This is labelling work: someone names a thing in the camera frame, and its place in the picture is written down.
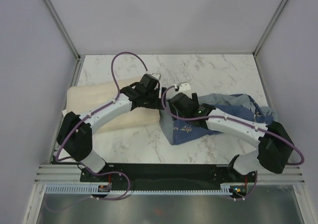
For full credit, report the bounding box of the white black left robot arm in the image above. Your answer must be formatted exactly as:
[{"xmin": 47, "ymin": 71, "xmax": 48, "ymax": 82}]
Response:
[{"xmin": 57, "ymin": 73, "xmax": 165, "ymax": 181}]

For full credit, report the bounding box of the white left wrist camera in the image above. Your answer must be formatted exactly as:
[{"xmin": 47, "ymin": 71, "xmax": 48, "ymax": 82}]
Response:
[{"xmin": 151, "ymin": 73, "xmax": 161, "ymax": 81}]

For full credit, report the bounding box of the white slotted cable duct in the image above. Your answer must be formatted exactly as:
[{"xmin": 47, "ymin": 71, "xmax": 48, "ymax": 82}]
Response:
[{"xmin": 44, "ymin": 183, "xmax": 249, "ymax": 194}]

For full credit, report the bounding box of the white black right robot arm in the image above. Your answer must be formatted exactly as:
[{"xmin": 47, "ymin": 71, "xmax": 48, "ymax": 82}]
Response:
[{"xmin": 169, "ymin": 93, "xmax": 293, "ymax": 182}]

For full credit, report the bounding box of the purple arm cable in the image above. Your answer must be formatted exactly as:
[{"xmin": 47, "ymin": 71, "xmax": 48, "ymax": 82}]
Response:
[
  {"xmin": 160, "ymin": 85, "xmax": 305, "ymax": 202},
  {"xmin": 46, "ymin": 51, "xmax": 150, "ymax": 213}
]

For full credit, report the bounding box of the cream white pillow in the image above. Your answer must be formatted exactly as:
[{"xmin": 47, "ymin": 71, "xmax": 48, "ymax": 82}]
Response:
[{"xmin": 62, "ymin": 83, "xmax": 161, "ymax": 133}]

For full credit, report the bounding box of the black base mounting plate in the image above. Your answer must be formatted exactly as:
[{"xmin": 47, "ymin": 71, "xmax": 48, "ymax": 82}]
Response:
[{"xmin": 80, "ymin": 163, "xmax": 255, "ymax": 190}]

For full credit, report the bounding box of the blue denim pillowcase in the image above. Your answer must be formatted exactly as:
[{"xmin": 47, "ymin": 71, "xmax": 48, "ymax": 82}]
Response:
[{"xmin": 159, "ymin": 92, "xmax": 278, "ymax": 147}]

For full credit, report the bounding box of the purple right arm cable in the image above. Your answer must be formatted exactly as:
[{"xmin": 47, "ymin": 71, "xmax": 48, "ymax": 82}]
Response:
[{"xmin": 160, "ymin": 85, "xmax": 305, "ymax": 202}]

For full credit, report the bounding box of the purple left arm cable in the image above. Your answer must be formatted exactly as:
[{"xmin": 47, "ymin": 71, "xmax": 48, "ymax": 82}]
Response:
[{"xmin": 46, "ymin": 51, "xmax": 150, "ymax": 213}]

